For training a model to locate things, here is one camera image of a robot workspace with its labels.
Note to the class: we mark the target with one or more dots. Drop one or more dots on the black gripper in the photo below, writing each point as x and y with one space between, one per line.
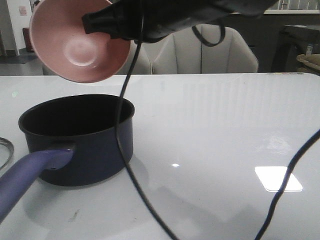
152 20

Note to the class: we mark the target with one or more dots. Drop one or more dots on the pink bowl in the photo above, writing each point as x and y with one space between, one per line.
59 40

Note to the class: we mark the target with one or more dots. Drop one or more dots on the glass lid with blue knob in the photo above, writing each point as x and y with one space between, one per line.
6 152

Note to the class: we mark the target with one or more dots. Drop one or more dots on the left grey chair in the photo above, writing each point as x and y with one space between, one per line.
142 66

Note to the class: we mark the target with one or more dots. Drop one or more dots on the grey chair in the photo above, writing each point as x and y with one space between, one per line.
142 66
183 53

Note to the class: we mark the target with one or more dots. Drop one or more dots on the right grey chair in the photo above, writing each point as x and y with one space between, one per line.
183 53

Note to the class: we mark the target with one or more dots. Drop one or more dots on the grey counter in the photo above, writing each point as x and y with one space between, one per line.
261 34

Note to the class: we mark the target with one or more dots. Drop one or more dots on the dark side table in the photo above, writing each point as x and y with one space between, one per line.
294 40

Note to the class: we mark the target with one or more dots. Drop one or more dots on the beige cushion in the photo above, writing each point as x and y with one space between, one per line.
309 63

